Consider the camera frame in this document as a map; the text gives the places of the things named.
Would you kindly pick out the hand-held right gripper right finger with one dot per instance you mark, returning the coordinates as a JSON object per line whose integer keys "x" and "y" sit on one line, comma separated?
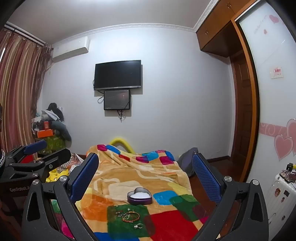
{"x": 205, "y": 179}

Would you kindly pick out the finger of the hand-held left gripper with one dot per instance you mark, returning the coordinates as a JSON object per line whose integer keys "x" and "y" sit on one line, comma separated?
{"x": 53, "y": 160}
{"x": 34, "y": 146}

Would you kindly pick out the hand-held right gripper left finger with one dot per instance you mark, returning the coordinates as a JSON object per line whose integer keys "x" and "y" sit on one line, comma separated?
{"x": 85, "y": 177}

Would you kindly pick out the small silver earrings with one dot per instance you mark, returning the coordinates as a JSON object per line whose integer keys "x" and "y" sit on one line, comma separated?
{"x": 119, "y": 214}

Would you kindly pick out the purple heart-shaped tin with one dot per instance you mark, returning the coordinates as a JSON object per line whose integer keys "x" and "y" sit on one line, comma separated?
{"x": 139, "y": 197}

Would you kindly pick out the green bag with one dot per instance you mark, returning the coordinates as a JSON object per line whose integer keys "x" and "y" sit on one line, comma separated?
{"x": 54, "y": 143}

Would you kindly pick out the yellow cloth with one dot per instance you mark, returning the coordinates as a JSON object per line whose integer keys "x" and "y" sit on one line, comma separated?
{"x": 55, "y": 176}

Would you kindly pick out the orange cardboard box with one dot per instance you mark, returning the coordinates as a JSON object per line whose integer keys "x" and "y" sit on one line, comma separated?
{"x": 45, "y": 133}

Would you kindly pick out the striped patterned cloth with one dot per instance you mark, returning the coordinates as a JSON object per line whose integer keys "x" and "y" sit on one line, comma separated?
{"x": 75, "y": 161}

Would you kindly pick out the grey bag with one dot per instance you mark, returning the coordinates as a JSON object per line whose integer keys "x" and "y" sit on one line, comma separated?
{"x": 186, "y": 162}

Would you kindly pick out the pile of clothes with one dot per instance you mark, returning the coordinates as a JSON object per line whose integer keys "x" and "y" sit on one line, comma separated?
{"x": 54, "y": 115}

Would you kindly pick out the colourful patchwork blanket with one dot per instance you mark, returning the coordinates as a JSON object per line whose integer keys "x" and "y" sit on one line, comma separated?
{"x": 129, "y": 166}

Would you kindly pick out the yellow foam tube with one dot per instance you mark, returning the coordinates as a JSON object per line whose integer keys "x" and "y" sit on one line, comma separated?
{"x": 120, "y": 141}

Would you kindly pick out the striped brown curtain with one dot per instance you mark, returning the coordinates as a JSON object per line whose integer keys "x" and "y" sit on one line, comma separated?
{"x": 18, "y": 81}

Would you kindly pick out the white suitcase with stickers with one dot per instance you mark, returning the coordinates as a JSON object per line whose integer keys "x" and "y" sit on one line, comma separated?
{"x": 278, "y": 201}

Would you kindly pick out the brown wooden door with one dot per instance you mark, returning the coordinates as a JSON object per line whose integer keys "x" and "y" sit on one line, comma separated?
{"x": 241, "y": 104}

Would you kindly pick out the cosmetics on suitcase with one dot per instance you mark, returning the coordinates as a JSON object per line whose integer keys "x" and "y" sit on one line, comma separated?
{"x": 289, "y": 173}

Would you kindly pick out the white heart-print wardrobe door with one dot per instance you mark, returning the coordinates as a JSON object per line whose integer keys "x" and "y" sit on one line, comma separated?
{"x": 272, "y": 104}

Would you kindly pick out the dark curtain rod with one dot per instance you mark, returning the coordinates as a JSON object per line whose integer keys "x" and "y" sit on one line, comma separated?
{"x": 25, "y": 32}

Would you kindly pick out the small paper sign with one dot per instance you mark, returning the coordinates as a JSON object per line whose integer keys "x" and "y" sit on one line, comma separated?
{"x": 276, "y": 72}

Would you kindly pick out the brown overhead cabinet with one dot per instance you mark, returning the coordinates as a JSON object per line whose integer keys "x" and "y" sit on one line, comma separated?
{"x": 215, "y": 30}

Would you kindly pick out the small black wall monitor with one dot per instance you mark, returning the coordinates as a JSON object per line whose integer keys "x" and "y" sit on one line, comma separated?
{"x": 116, "y": 99}

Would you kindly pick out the white wall air conditioner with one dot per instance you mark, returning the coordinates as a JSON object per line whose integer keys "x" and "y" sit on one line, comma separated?
{"x": 70, "y": 48}

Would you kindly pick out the large black wall television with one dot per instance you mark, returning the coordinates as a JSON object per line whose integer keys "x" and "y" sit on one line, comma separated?
{"x": 117, "y": 74}

